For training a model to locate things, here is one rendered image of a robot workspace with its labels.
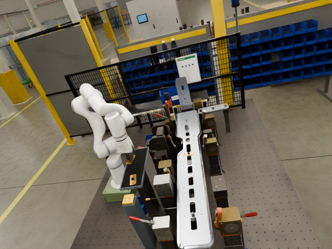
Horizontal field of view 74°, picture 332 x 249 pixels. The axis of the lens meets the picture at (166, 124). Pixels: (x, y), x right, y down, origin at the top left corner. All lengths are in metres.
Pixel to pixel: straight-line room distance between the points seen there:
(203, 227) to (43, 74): 3.57
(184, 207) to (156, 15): 7.31
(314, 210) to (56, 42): 3.85
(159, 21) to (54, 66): 4.90
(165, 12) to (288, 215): 7.27
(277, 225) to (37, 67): 3.85
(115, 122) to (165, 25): 7.07
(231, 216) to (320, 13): 3.22
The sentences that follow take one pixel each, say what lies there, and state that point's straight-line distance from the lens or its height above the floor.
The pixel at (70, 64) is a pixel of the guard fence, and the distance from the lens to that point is 3.90.
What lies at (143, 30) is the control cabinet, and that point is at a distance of 8.34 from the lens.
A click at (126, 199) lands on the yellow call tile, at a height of 1.16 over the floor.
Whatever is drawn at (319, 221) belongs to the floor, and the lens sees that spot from 2.59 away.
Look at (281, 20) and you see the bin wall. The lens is 3.76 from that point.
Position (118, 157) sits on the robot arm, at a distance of 1.82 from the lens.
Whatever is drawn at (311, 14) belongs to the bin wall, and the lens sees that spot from 3.88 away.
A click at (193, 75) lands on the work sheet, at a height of 1.23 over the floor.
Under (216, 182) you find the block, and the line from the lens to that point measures 1.43.
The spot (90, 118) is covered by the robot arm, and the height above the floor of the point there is 1.43.
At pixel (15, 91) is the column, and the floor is 0.47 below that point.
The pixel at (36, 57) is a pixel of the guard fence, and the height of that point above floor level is 1.67.
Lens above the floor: 2.08
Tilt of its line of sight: 31 degrees down
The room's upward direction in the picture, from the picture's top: 16 degrees counter-clockwise
